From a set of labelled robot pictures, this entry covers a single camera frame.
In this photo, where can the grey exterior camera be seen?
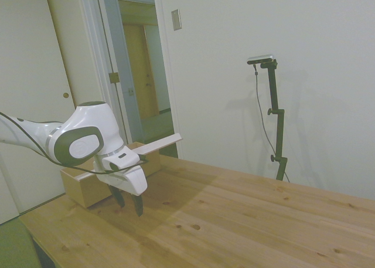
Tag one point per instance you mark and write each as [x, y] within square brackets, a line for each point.
[260, 59]

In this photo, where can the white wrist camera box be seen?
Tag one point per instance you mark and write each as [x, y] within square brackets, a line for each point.
[120, 159]

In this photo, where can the black camera stand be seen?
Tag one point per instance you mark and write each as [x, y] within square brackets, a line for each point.
[276, 118]

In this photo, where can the brown hallway door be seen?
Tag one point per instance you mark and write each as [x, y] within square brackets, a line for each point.
[146, 74]

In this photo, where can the white wall switch plate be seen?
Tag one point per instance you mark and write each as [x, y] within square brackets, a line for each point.
[176, 20]

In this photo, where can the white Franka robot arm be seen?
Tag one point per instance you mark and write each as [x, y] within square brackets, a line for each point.
[88, 124]

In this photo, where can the white closet door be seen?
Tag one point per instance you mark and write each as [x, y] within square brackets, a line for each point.
[32, 98]

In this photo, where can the open white room door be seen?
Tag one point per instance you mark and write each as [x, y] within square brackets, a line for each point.
[109, 65]

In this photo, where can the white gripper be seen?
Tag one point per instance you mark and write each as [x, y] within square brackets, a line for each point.
[129, 178]

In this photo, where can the green chair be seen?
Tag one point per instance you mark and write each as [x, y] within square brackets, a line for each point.
[16, 246]

